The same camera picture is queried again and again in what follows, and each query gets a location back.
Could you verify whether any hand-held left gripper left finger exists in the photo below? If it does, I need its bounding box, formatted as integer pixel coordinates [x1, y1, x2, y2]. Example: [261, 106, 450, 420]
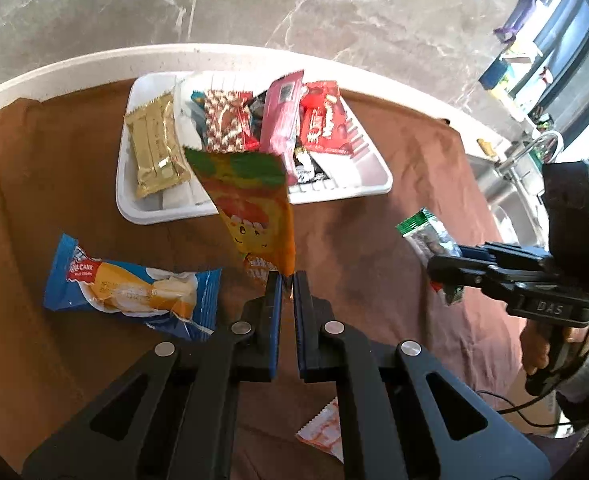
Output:
[20, 270, 284, 480]

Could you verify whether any red white patterned packet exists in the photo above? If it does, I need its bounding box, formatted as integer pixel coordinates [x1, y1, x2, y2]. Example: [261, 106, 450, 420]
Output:
[203, 89, 260, 154]

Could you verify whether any red chocolate ball packet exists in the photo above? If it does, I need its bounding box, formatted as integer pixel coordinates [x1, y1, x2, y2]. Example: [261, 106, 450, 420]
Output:
[297, 81, 351, 156]

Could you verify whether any black snack packet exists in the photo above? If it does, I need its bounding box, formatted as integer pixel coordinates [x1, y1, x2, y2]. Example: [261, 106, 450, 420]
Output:
[289, 144, 329, 184]

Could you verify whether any small blue packet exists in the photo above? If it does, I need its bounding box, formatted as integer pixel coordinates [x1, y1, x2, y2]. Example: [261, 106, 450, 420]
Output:
[190, 90, 208, 137]

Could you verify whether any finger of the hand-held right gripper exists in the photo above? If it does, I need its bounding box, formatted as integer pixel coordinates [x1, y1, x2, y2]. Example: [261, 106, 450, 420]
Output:
[453, 242, 505, 262]
[427, 254, 495, 292]

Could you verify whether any pink snack packet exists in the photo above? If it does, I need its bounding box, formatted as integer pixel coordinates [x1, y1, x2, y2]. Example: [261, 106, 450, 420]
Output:
[259, 69, 306, 187]

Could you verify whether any white plastic tray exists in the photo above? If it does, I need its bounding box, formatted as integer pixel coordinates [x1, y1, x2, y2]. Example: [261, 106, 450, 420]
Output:
[116, 71, 393, 225]

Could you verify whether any chrome faucet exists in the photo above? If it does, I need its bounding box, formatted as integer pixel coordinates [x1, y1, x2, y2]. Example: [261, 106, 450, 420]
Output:
[497, 130, 566, 187]

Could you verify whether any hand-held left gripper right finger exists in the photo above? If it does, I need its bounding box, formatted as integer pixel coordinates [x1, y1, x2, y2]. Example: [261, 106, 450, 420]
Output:
[292, 270, 552, 480]

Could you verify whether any orange white sachet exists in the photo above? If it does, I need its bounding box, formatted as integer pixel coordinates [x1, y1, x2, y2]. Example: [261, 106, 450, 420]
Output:
[294, 396, 345, 464]

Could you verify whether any brown tablecloth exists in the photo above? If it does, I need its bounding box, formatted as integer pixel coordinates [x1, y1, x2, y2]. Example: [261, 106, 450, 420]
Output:
[0, 79, 527, 480]

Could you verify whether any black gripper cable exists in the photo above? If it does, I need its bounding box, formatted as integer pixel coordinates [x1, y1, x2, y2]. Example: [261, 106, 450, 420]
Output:
[474, 389, 573, 432]

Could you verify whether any purple packet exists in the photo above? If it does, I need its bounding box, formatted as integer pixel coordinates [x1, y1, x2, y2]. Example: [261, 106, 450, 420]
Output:
[491, 0, 536, 44]

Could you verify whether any gold wafer packet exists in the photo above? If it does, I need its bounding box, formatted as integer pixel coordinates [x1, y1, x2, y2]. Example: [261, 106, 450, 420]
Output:
[124, 92, 193, 199]

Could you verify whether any orange green snack packet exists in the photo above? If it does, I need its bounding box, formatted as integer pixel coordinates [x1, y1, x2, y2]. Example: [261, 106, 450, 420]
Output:
[183, 146, 297, 281]

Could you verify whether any blue cake packet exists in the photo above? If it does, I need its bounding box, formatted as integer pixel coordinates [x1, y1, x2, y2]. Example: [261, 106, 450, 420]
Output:
[43, 233, 224, 342]

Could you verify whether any blue container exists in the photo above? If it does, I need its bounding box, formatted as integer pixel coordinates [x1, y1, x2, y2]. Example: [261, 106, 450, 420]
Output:
[478, 55, 513, 92]

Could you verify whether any person's right hand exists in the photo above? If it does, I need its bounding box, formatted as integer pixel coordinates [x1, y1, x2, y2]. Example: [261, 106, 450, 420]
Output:
[519, 317, 589, 377]

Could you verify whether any steel sink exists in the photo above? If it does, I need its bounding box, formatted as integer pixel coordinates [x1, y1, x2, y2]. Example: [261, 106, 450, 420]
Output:
[467, 152, 550, 248]

